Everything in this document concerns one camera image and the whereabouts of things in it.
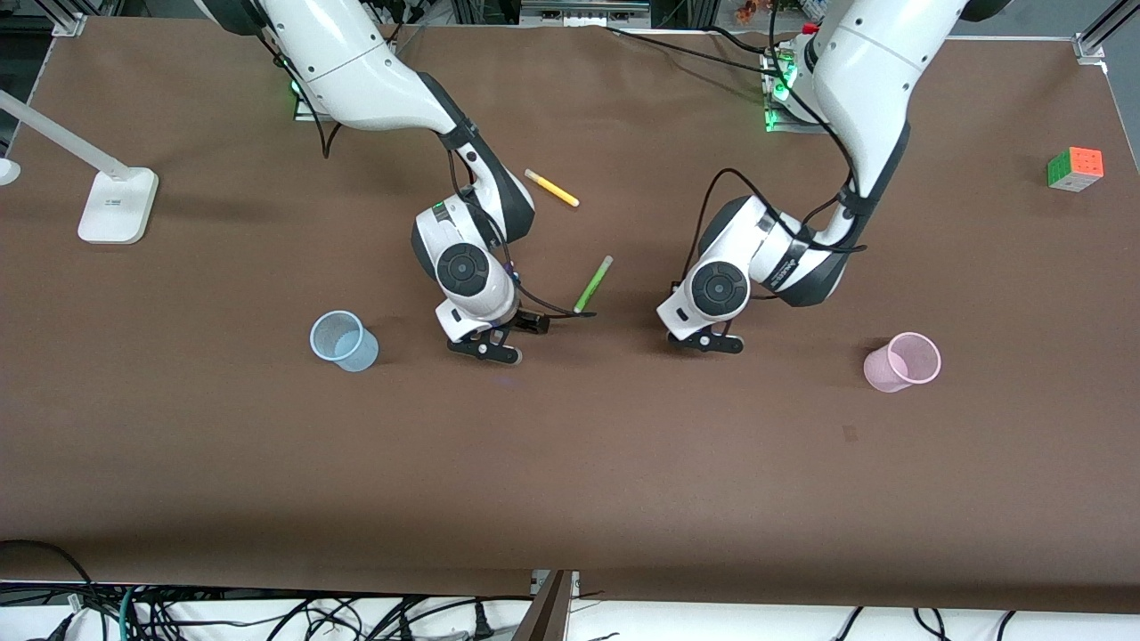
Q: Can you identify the pink mesh cup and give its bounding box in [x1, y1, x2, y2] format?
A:
[863, 332, 942, 394]

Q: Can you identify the black cable across table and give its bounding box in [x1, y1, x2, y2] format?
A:
[606, 25, 776, 77]

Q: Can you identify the blue mesh cup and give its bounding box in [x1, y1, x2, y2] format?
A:
[309, 311, 380, 373]

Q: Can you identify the aluminium frame post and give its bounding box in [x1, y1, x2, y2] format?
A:
[1072, 0, 1140, 61]
[37, 0, 88, 38]

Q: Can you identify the black looped floor cable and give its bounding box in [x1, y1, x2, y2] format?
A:
[0, 540, 101, 608]

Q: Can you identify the brown wooden beam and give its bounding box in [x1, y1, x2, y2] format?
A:
[512, 570, 575, 641]

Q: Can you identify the yellow marker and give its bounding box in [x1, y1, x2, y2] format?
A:
[524, 168, 581, 208]

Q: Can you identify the rubik's cube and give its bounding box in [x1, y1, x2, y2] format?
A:
[1046, 146, 1105, 193]

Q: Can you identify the black right arm base cable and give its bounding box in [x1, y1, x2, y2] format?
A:
[270, 34, 345, 160]

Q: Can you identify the grey metal equipment box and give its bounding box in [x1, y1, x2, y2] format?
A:
[520, 0, 653, 28]

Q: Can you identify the green marker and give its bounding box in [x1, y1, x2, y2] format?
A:
[573, 256, 615, 314]

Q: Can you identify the white lamp stand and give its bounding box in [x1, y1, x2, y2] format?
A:
[0, 89, 159, 245]

